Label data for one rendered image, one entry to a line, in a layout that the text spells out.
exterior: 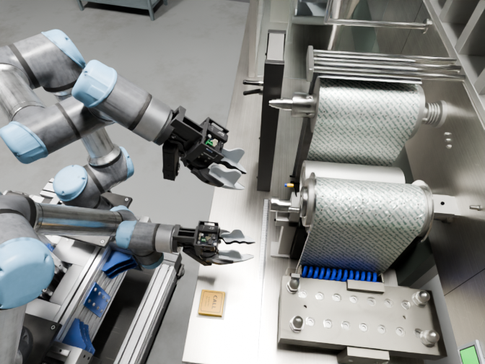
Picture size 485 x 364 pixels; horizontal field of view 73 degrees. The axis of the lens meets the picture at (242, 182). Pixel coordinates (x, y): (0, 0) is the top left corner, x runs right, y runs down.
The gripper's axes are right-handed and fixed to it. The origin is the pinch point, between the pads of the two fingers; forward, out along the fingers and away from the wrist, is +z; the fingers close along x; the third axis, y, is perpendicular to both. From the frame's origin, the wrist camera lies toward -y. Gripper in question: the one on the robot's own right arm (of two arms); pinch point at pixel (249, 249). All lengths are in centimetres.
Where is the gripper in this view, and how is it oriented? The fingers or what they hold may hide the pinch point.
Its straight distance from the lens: 90.9
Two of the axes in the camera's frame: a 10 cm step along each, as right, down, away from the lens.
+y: 0.0, -6.0, -8.0
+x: 1.1, -8.0, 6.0
